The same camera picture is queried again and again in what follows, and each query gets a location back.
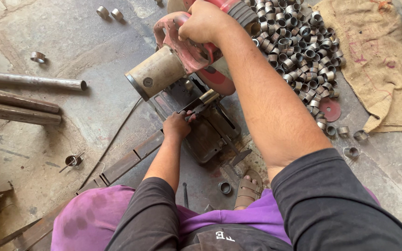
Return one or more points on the black metal rod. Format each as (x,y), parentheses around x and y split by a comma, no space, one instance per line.
(185,195)

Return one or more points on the worn red cutting disc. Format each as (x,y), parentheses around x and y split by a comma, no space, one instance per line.
(332,109)

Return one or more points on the person's right fingers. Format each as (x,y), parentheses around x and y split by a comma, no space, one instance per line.
(188,35)

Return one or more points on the red chop saw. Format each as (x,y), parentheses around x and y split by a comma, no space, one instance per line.
(159,69)

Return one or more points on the burlap sack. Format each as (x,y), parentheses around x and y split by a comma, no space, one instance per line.
(379,59)

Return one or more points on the person's right hand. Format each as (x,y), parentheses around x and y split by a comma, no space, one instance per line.
(206,22)

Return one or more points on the heap of cut metal rings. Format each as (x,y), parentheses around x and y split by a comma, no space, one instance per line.
(298,52)

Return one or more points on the long steel pipe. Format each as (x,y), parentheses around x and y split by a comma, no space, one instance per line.
(30,80)
(19,114)
(16,100)

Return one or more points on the brown sandal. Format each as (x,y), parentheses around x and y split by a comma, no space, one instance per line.
(248,191)

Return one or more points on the person's left hand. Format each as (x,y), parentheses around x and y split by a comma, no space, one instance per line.
(175,126)

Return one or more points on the short steel pipe piece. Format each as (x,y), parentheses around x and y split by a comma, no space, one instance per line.
(209,96)

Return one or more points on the black pliers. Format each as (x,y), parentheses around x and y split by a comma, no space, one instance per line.
(194,106)

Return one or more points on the person's left fingers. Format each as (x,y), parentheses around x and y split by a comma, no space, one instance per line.
(186,115)

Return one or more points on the purple trousers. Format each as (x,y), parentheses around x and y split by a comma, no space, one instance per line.
(89,219)

